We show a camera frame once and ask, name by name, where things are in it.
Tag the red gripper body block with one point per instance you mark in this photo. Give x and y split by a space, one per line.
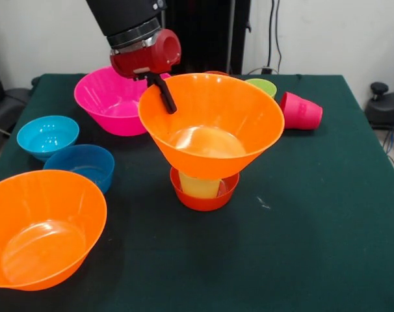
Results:
141 60

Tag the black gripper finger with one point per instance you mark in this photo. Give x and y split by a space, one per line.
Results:
141 78
166 96

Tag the large orange bowl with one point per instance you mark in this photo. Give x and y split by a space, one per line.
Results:
216 107
47 227

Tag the yellow cup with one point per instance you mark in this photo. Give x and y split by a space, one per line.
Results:
198 188

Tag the green cup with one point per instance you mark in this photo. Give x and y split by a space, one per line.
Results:
265 86

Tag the small red bowl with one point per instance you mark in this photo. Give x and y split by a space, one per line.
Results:
203 203

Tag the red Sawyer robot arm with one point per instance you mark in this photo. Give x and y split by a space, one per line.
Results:
125 16

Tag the large pink bowl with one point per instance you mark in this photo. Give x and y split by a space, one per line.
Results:
102 104

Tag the orange cup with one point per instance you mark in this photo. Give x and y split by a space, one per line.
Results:
216 73

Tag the dark blue bowl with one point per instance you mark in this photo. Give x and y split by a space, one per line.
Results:
96 162

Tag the light blue bowl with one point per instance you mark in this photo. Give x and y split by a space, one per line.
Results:
47 136

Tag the black stand base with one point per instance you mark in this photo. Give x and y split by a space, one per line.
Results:
384 107
8 107

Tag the red cup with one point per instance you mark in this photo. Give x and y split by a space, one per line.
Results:
301 112

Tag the dark green tablecloth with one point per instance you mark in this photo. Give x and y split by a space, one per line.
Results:
197 286

